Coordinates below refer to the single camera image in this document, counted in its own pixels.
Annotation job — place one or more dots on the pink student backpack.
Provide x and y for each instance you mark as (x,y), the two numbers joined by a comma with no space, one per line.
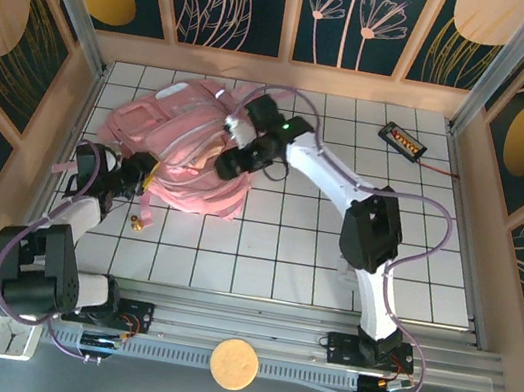
(153,121)

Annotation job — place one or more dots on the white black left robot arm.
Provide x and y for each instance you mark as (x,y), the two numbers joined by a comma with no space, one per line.
(41,269)

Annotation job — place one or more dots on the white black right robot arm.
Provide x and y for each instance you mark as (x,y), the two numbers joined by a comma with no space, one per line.
(373,226)

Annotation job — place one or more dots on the small brass fitting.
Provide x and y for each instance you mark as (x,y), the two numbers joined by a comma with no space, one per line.
(137,224)

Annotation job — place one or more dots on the small white stand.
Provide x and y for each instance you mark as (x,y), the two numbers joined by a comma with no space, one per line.
(344,269)

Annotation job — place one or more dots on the white alarm clock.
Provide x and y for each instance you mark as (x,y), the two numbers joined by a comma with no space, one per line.
(13,340)

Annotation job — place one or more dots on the round wooden disc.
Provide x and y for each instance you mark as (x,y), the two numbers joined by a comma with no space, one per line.
(233,364)

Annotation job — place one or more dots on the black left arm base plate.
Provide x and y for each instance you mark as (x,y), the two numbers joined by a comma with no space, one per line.
(139,316)

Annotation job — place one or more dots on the aluminium mounting rail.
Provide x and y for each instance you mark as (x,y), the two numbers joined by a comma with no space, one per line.
(239,326)

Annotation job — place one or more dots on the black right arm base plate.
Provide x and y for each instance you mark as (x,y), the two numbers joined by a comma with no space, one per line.
(342,347)

